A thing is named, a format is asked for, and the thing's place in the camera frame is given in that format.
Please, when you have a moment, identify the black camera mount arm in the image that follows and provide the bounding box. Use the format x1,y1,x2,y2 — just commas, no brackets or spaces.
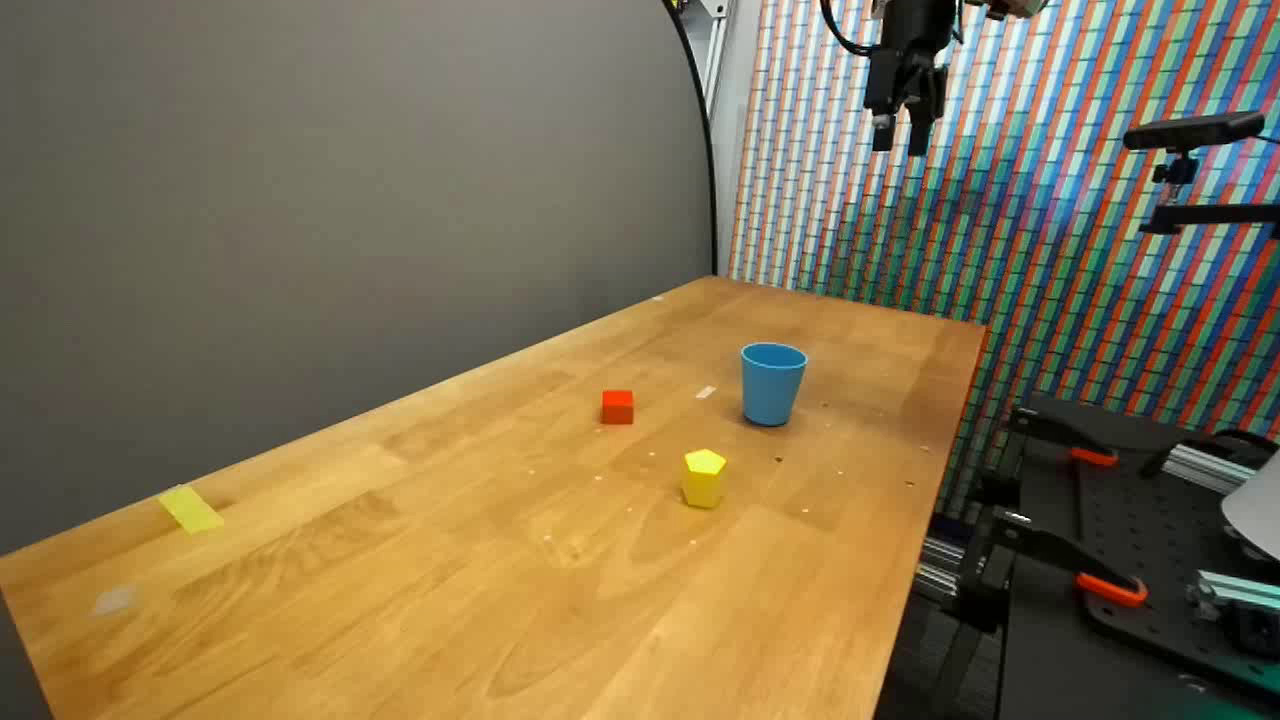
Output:
1135,148,1280,246

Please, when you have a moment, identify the yellow tape strip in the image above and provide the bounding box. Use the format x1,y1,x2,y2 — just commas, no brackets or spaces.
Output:
158,486,227,539

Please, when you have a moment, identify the large orange handled clamp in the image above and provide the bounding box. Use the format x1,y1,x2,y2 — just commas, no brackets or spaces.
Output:
979,504,1151,615

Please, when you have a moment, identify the yellow block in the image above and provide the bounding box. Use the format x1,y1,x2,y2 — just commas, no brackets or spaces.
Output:
680,445,734,513

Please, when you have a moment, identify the small orange handled clamp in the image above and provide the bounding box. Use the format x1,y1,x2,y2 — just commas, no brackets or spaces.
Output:
999,404,1125,479

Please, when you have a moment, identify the black camera bar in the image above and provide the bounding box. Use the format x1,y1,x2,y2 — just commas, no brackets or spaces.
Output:
1122,107,1270,153

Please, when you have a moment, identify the black curved pole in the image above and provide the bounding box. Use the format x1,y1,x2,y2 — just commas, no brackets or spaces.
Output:
661,0,726,279

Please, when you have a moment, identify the black perforated mounting board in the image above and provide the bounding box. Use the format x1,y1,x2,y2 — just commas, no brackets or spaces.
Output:
999,397,1280,704

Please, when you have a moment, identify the blue cup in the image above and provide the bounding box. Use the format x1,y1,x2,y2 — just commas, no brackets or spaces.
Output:
738,341,811,432

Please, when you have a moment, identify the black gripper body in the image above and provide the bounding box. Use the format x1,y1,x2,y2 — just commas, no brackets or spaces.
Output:
859,0,964,119

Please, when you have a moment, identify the silver aluminium extrusion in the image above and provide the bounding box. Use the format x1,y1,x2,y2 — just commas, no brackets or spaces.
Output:
1156,440,1264,500

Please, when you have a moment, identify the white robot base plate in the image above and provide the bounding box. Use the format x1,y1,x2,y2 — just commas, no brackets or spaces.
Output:
1218,449,1280,566

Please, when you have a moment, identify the teal tinted aluminium extrusion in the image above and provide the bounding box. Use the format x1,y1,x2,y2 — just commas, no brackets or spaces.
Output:
1190,569,1280,626

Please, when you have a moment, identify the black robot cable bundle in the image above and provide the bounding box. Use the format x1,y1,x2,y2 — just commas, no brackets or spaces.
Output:
818,0,884,60

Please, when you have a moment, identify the silver table frame extrusion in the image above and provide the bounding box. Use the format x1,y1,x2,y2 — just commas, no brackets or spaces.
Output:
914,530,979,610

